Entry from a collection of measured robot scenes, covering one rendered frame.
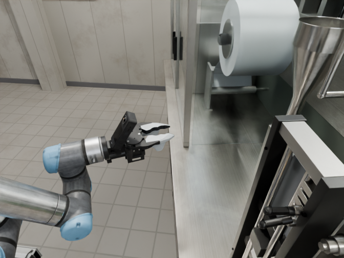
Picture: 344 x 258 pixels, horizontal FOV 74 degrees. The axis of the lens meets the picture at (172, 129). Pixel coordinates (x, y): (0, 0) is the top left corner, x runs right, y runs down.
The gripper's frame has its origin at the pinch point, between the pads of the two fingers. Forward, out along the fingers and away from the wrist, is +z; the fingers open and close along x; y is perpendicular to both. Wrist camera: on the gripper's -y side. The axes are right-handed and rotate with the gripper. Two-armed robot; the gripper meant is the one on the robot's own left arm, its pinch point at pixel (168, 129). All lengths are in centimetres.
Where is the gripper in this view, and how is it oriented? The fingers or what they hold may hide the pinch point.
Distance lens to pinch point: 70.5
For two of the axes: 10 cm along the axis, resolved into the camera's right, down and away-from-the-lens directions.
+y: -0.4, 7.1, 7.0
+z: 9.4, -2.0, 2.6
